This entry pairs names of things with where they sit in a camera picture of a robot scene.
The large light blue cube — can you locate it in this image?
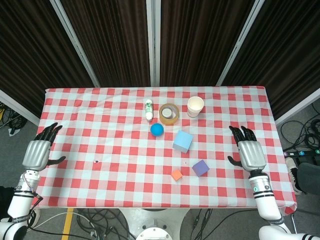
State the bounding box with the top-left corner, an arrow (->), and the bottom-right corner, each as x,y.
172,129 -> 194,153

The amber packing tape roll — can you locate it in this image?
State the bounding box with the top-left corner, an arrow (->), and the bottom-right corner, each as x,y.
158,103 -> 180,127

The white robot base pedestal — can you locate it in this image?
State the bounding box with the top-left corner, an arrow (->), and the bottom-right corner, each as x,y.
119,207 -> 191,240

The red white checkered tablecloth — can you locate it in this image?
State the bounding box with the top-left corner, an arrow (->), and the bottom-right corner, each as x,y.
31,86 -> 298,216

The dark brown curtain panel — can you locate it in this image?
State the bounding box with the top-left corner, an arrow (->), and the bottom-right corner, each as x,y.
159,0 -> 256,88
61,0 -> 152,88
223,0 -> 320,115
0,0 -> 95,118

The blue ball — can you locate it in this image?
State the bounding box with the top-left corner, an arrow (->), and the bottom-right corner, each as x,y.
150,123 -> 165,138

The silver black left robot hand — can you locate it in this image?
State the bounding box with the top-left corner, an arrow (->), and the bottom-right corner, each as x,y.
21,121 -> 67,172

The small orange cube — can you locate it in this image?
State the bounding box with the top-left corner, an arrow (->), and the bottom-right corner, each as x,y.
170,169 -> 183,181

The white paper cup stack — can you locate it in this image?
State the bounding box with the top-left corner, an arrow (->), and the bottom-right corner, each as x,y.
187,96 -> 205,119

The black white sneaker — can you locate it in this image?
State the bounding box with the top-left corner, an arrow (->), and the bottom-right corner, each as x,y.
284,156 -> 305,196

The black floor cable with switch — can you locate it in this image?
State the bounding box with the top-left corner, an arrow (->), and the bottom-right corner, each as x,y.
181,207 -> 258,240

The black floor cable tangle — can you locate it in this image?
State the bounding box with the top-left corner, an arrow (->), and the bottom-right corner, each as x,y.
0,101 -> 28,137
74,207 -> 137,240
279,103 -> 320,152

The white round cap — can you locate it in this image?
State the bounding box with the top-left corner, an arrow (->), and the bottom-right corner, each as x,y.
161,107 -> 175,119

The dark trouser leg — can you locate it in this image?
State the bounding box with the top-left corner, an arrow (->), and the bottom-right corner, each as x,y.
297,162 -> 320,195

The purple foam cube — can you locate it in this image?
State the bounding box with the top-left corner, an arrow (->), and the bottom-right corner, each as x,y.
191,159 -> 210,178

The black power strip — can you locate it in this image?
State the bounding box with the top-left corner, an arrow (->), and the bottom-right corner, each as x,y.
283,149 -> 320,159

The white bottle green label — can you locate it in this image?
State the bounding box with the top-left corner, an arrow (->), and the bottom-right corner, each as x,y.
145,99 -> 154,122

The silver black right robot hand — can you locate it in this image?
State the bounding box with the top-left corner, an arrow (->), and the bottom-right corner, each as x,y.
227,125 -> 267,174

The white floor cable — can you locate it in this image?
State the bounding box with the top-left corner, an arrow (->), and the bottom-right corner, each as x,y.
32,212 -> 96,230

